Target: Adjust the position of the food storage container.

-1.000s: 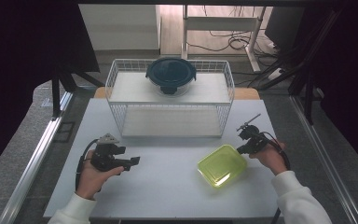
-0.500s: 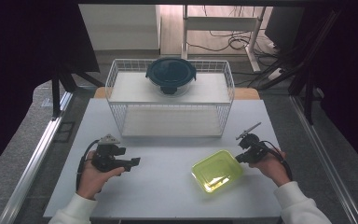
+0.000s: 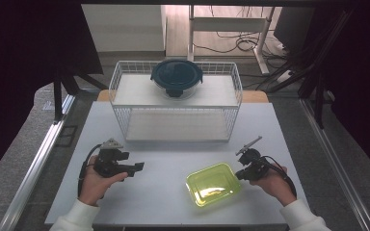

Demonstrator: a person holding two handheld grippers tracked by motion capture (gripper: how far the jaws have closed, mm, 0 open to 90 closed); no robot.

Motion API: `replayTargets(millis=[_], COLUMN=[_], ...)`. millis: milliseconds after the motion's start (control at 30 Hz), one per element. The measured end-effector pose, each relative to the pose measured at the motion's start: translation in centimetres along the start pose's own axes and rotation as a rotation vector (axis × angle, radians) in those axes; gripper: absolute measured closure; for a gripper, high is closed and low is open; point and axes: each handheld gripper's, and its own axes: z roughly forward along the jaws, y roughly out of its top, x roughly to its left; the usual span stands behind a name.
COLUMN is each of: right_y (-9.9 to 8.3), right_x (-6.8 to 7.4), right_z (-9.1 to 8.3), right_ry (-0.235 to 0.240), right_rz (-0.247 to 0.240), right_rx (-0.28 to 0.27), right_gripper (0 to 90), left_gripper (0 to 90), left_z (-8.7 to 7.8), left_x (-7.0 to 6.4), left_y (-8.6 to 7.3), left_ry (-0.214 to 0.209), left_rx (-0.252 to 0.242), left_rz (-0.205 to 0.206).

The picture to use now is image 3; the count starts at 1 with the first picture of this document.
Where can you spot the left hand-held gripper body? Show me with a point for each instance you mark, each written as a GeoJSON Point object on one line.
{"type": "Point", "coordinates": [107, 165]}

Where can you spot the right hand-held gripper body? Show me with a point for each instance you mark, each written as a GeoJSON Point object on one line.
{"type": "Point", "coordinates": [260, 168]}

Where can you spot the green square plastic container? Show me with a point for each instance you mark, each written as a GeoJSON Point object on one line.
{"type": "Point", "coordinates": [213, 184]}

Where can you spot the round container dark blue lid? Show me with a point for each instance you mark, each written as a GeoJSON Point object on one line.
{"type": "Point", "coordinates": [176, 75]}

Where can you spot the person's right hand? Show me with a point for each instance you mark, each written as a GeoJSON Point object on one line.
{"type": "Point", "coordinates": [274, 186]}

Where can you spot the person's left hand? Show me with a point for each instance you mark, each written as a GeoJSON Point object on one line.
{"type": "Point", "coordinates": [94, 186]}

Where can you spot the white table board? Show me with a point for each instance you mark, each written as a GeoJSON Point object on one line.
{"type": "Point", "coordinates": [160, 195]}

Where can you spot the wooden table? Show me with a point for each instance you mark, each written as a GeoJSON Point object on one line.
{"type": "Point", "coordinates": [253, 96]}

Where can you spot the black tripod stand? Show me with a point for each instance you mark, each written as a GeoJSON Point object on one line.
{"type": "Point", "coordinates": [58, 96]}

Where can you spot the black metal stand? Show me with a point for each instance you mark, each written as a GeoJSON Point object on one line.
{"type": "Point", "coordinates": [318, 106]}

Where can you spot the white cabinet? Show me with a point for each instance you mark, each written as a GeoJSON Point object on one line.
{"type": "Point", "coordinates": [125, 29]}

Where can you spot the dark curtain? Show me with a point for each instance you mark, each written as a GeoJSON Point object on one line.
{"type": "Point", "coordinates": [19, 64]}

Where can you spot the aluminium rail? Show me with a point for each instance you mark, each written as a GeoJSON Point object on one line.
{"type": "Point", "coordinates": [35, 170]}
{"type": "Point", "coordinates": [337, 166]}

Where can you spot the white metal desk frame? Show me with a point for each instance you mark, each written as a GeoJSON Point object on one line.
{"type": "Point", "coordinates": [228, 24]}

